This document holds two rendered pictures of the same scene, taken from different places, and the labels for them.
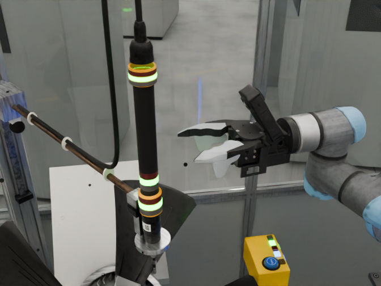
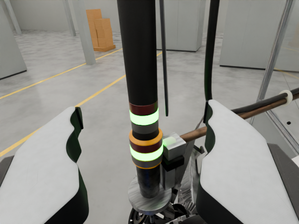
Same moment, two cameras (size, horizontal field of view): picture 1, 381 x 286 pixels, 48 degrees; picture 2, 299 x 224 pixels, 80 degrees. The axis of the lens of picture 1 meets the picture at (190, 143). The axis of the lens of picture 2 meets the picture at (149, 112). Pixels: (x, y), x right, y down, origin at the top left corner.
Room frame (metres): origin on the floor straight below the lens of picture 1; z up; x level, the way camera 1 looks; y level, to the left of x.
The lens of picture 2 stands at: (0.69, -0.10, 1.72)
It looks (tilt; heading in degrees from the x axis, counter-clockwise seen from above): 31 degrees down; 109
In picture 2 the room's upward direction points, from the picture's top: 3 degrees counter-clockwise
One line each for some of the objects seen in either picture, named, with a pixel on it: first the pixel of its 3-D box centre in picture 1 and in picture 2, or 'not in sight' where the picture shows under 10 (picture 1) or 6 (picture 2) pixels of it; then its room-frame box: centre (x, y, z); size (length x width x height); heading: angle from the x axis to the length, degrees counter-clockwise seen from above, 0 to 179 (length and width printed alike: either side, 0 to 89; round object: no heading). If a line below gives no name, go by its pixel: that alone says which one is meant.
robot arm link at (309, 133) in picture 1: (297, 133); not in sight; (0.72, -0.21, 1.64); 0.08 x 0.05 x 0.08; 19
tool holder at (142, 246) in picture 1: (148, 221); (154, 170); (0.63, 0.08, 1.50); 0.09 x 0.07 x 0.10; 44
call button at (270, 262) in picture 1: (271, 263); not in sight; (0.92, -0.24, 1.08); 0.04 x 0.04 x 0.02
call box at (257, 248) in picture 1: (265, 264); not in sight; (0.97, -0.24, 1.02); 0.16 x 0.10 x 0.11; 9
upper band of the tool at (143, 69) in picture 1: (142, 74); not in sight; (0.62, 0.07, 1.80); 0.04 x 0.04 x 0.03
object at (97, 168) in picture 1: (66, 144); (285, 99); (0.84, 0.29, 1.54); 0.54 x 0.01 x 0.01; 44
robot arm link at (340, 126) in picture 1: (332, 129); not in sight; (0.74, -0.28, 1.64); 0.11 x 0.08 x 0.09; 109
